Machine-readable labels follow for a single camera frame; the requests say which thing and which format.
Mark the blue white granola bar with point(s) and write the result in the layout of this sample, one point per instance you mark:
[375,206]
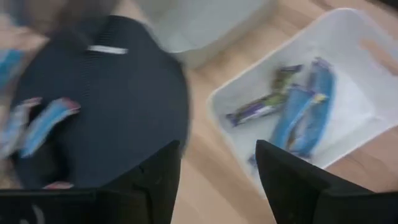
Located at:
[9,67]

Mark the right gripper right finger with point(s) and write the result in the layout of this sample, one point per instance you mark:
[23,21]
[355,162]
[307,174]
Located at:
[286,186]

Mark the blue granola bar red ends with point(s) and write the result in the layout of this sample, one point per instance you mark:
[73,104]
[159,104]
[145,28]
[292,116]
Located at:
[46,124]
[14,127]

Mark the black round plate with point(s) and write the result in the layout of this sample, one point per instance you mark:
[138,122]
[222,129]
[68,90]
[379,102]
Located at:
[124,93]

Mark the grey plastic bin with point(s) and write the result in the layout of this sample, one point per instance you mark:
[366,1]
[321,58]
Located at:
[192,31]

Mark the smoky translucent plastic bin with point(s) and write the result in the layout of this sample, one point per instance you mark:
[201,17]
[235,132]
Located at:
[77,12]

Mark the white plastic bin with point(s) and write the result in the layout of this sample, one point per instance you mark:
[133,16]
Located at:
[351,93]

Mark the purple green granola bar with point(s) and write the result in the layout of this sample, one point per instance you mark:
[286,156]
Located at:
[258,107]

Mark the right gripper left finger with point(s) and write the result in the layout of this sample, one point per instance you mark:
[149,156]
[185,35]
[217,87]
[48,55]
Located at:
[146,193]

